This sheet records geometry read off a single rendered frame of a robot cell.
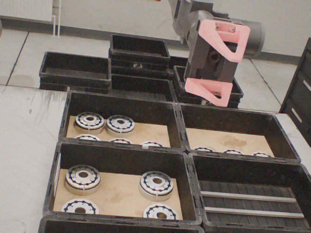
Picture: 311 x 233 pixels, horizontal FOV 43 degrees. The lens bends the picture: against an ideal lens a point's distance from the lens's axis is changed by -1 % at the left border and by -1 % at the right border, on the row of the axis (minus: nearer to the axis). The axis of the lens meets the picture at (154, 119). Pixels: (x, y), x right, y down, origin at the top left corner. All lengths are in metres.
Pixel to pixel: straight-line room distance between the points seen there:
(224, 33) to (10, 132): 1.22
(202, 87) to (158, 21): 3.75
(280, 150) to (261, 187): 0.20
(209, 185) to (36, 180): 0.58
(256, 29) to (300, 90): 2.19
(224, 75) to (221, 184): 0.80
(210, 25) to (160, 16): 3.75
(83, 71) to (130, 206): 1.51
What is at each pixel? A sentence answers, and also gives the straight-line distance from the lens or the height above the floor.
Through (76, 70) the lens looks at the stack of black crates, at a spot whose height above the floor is 0.49.
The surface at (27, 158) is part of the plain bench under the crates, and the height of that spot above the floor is 0.70.
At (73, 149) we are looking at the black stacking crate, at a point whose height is 0.91.
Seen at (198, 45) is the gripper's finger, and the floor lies 1.47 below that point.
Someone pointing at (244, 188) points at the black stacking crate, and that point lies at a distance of 1.37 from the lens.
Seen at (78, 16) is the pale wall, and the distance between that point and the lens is 4.26.
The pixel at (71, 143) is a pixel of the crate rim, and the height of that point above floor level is 0.93.
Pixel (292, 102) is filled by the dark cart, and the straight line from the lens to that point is 2.92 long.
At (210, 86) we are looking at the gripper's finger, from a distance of 0.57.
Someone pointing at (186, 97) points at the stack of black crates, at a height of 0.53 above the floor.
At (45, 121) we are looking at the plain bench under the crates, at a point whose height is 0.70.
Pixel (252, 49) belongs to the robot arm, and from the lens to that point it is 0.67.
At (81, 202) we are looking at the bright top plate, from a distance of 1.14.
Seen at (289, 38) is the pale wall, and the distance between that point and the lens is 4.77.
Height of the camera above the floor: 1.67
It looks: 33 degrees down
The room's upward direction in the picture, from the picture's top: 12 degrees clockwise
